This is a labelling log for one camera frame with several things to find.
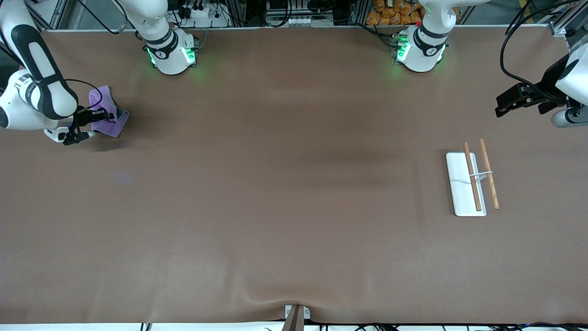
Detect purple towel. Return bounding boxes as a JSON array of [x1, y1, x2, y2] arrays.
[[89, 86, 130, 138]]

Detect white rack with wooden bars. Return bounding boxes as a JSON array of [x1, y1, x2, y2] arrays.
[[446, 138, 500, 217]]

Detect orange snack bags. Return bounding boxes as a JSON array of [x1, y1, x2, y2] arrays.
[[366, 0, 425, 26]]

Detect black electronics unit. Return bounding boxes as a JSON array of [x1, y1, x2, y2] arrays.
[[266, 0, 336, 17]]

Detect white multi-port device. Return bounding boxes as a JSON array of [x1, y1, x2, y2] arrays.
[[285, 16, 323, 27]]

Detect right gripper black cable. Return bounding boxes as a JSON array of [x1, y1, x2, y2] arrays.
[[63, 79, 104, 112]]

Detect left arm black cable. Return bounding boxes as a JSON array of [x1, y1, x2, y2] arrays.
[[500, 0, 588, 100]]

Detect aluminium frame profile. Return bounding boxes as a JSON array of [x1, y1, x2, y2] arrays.
[[28, 0, 70, 31], [548, 0, 588, 38]]

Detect metal bracket with brown post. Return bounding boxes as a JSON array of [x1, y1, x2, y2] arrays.
[[281, 304, 311, 331]]

